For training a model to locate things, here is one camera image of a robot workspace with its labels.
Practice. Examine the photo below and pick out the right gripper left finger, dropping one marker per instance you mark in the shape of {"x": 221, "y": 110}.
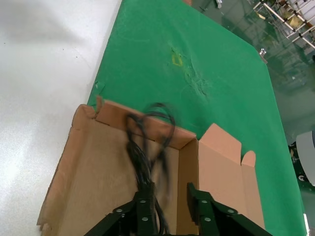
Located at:
{"x": 144, "y": 216}

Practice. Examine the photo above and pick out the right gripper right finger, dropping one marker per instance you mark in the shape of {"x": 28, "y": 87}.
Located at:
{"x": 204, "y": 216}

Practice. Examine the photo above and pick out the open cardboard box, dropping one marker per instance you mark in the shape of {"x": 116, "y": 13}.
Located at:
{"x": 98, "y": 172}

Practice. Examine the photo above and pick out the metal binder clip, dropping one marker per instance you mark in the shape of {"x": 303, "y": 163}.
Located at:
{"x": 262, "y": 52}

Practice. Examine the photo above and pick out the green table cloth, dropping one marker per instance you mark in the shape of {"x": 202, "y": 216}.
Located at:
{"x": 152, "y": 37}

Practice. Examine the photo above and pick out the white pipe rack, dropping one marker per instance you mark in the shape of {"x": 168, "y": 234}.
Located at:
{"x": 278, "y": 15}

